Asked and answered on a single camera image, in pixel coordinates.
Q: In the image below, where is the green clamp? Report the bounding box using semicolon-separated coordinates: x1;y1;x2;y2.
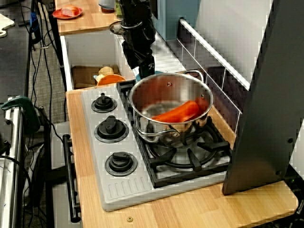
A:
1;95;41;135

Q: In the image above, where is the dark tile backsplash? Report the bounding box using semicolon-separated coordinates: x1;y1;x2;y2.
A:
177;18;251;141

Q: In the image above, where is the white kitchen cabinet front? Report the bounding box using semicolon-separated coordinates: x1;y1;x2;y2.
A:
49;122;83;228

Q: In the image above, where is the black cable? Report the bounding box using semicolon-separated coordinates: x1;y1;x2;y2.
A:
38;0;54;124
0;154;34;198

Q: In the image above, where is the grey stove plate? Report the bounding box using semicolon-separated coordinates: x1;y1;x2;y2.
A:
80;82;232;212

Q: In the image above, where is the black desk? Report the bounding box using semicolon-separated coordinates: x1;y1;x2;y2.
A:
0;23;31;100

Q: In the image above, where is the wooden countertop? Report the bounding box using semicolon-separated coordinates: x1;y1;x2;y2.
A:
66;71;299;228

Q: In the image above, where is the pink orange toy food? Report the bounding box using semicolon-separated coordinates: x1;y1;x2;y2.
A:
61;4;79;17

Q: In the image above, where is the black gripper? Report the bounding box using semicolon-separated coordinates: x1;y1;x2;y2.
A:
121;22;156;78

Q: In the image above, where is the orange toy vegetable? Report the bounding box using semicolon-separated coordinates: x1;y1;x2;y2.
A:
151;100;200;124

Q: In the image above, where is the yellow toy food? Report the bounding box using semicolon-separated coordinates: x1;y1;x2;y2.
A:
98;66;115;76

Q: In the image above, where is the green can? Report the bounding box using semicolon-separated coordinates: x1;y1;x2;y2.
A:
115;0;124;20

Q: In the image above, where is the black burner grate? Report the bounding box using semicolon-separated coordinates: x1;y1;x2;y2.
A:
116;79;233;189

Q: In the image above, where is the white toy sink unit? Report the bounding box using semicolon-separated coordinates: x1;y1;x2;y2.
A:
59;30;183;92

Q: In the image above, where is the stainless steel pot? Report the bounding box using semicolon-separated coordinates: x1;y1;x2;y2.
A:
129;70;214;144

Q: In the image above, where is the grey blue cup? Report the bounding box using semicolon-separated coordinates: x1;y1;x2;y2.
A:
98;0;116;14

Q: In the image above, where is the white cutting board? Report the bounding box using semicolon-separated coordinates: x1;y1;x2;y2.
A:
0;13;15;38

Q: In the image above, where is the black oven door handle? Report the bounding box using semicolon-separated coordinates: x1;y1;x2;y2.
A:
62;134;82;223

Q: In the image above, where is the blue strap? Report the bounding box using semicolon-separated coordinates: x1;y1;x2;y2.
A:
29;11;40;34

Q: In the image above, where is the teal toy appliance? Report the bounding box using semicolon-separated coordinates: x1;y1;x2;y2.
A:
152;0;202;41

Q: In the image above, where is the red plastic plate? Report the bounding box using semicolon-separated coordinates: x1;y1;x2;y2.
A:
52;6;83;19

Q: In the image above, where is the black stove knob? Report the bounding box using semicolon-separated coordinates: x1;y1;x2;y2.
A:
91;92;118;114
94;115;130;143
105;152;138;177

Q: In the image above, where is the wooden side table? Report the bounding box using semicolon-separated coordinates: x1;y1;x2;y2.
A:
55;0;124;36

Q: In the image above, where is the dark range hood panel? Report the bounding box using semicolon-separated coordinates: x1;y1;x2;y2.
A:
222;0;304;195

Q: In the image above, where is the orange plastic bowl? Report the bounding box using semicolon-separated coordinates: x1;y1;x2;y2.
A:
96;74;126;86

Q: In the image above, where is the aluminium frame rail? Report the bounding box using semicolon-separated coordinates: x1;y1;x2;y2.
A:
0;104;24;228

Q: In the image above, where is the glass pot lid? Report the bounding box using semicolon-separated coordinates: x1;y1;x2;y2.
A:
108;20;126;36

